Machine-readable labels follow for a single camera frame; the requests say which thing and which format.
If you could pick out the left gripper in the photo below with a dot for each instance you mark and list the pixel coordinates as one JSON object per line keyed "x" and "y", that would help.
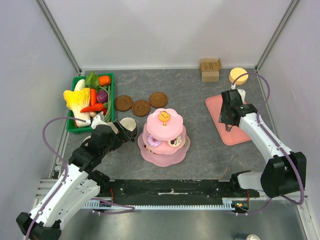
{"x": 118, "y": 141}

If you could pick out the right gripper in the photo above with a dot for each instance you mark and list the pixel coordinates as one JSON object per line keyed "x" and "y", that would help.
{"x": 223, "y": 118}

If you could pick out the black mug white inside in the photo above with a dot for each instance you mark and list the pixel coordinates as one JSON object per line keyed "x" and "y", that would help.
{"x": 129, "y": 127}

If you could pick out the purple donut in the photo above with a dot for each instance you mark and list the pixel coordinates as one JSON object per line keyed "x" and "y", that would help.
{"x": 153, "y": 142}

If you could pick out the pink three-tier cake stand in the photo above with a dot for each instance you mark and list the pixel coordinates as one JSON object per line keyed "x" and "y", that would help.
{"x": 163, "y": 155}

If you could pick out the round biscuit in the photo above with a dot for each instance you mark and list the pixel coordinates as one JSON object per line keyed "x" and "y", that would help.
{"x": 164, "y": 116}

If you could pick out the white chocolate drizzle donut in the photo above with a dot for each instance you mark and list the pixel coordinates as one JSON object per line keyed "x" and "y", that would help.
{"x": 175, "y": 142}

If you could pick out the green white cake slice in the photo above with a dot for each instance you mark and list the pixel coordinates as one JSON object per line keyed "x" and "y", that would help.
{"x": 186, "y": 142}

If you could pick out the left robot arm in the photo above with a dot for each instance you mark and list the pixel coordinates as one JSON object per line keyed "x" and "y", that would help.
{"x": 79, "y": 183}

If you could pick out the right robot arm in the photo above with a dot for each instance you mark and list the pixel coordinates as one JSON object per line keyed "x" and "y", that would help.
{"x": 285, "y": 170}

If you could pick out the pink dessert tray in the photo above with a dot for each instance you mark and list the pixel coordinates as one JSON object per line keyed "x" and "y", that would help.
{"x": 235, "y": 135}

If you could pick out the toy green beans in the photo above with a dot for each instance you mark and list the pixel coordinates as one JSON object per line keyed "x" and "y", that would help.
{"x": 107, "y": 89}

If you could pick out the brown saucer middle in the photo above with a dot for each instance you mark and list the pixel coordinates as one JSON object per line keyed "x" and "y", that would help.
{"x": 141, "y": 108}

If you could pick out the brown saucer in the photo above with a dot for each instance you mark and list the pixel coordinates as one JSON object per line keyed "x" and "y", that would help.
{"x": 158, "y": 99}
{"x": 123, "y": 103}
{"x": 141, "y": 108}

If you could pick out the brown saucer left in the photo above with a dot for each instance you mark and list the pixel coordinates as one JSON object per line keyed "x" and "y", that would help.
{"x": 123, "y": 103}

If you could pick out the green mug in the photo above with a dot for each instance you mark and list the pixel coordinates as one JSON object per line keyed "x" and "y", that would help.
{"x": 86, "y": 140}

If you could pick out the brown saucer right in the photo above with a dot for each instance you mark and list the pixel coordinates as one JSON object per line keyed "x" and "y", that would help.
{"x": 158, "y": 99}

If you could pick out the toy purple onion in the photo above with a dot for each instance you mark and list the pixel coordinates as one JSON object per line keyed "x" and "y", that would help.
{"x": 102, "y": 96}

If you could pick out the cardboard box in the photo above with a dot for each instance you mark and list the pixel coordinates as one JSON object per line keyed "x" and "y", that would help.
{"x": 209, "y": 69}

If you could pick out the green vegetable crate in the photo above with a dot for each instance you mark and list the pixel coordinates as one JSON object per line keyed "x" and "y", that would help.
{"x": 71, "y": 124}

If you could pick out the toy pumpkin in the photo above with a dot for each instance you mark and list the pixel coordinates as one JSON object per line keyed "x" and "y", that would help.
{"x": 104, "y": 80}

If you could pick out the toy napa cabbage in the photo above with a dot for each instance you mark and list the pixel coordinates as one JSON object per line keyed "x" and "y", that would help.
{"x": 76, "y": 101}

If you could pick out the toy green leaf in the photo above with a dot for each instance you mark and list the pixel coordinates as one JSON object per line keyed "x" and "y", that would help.
{"x": 92, "y": 81}

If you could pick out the toy white radish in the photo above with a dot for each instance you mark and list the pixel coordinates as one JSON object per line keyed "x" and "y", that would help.
{"x": 81, "y": 84}

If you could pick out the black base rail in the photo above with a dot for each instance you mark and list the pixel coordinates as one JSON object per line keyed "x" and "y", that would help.
{"x": 156, "y": 187}

